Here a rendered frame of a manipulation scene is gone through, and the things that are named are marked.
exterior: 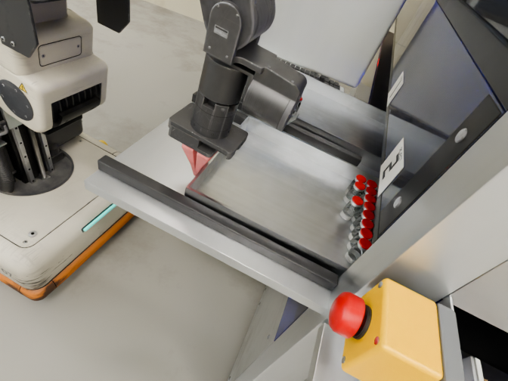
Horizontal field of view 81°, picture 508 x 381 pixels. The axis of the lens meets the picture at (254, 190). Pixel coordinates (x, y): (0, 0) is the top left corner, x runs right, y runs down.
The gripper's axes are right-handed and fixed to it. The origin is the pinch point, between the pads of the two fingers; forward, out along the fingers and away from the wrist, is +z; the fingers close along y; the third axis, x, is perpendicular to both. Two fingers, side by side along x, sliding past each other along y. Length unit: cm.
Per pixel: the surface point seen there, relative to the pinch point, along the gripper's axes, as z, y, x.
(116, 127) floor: 94, -90, 92
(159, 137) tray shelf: 2.7, -10.8, 5.4
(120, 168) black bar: 0.7, -9.3, -7.1
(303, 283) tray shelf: 1.2, 22.8, -8.6
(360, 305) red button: -12.3, 24.4, -17.4
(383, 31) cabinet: -14, 20, 93
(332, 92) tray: -1, 14, 54
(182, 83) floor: 93, -92, 171
